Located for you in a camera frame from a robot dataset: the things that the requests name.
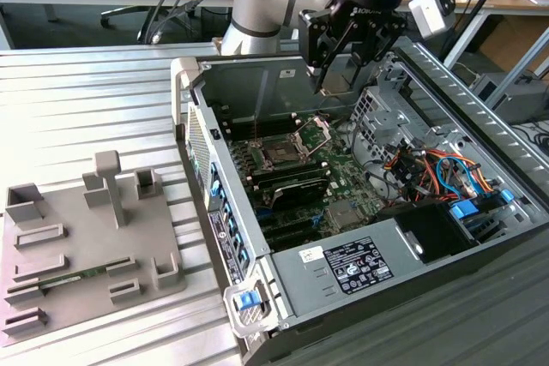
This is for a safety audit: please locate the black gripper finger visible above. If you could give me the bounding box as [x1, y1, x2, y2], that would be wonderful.
[347, 18, 407, 88]
[299, 9, 361, 95]

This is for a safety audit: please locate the CPU socket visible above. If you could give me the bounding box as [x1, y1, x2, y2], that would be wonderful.
[252, 136, 312, 170]

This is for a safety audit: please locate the open PC case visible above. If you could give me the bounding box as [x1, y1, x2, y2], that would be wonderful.
[170, 35, 549, 366]

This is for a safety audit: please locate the metal socket cover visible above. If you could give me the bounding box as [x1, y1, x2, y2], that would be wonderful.
[291, 115, 334, 157]

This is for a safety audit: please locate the metal drive cage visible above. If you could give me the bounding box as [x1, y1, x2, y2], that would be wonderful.
[349, 85, 434, 170]

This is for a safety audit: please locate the black stand pole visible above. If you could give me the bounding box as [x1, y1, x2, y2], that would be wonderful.
[440, 0, 520, 61]

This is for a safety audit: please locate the brown cardboard box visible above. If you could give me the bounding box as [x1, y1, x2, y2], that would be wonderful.
[480, 14, 549, 75]

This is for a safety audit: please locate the black installed RAM stick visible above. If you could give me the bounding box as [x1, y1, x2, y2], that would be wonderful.
[250, 159, 331, 183]

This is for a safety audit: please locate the green motherboard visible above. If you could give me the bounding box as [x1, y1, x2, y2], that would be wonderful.
[226, 112, 387, 251]

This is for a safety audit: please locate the grey computer box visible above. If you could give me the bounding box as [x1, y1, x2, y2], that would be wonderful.
[469, 72, 549, 125]

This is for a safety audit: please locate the black graphics card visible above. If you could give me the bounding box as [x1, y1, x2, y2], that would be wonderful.
[268, 177, 329, 213]

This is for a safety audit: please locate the blue disk carrier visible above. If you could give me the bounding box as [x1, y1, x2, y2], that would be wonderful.
[449, 199, 480, 224]

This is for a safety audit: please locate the black fan shroud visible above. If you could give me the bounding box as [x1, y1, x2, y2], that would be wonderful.
[372, 201, 480, 267]

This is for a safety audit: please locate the office chair base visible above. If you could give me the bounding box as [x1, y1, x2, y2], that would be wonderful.
[100, 5, 202, 44]

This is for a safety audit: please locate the grey power supply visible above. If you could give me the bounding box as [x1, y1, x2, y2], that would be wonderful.
[269, 218, 424, 320]

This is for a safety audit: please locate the blue case latch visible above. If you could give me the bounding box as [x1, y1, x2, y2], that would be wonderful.
[236, 292, 261, 311]

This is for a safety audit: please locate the grey parts rack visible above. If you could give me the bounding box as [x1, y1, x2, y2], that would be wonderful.
[0, 149, 188, 348]

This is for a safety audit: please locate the green RAM stick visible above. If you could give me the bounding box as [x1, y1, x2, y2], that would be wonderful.
[8, 266, 108, 294]

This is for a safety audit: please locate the orange red wire bundle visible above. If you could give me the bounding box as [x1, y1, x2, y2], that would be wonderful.
[383, 147, 498, 207]

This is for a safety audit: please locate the blue wire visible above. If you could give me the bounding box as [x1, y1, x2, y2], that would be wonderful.
[435, 154, 480, 200]

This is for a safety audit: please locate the thick black cable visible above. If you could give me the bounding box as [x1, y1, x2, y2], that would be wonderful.
[136, 0, 241, 45]

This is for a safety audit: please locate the black cable heap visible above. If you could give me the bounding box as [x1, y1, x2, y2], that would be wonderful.
[525, 119, 549, 157]

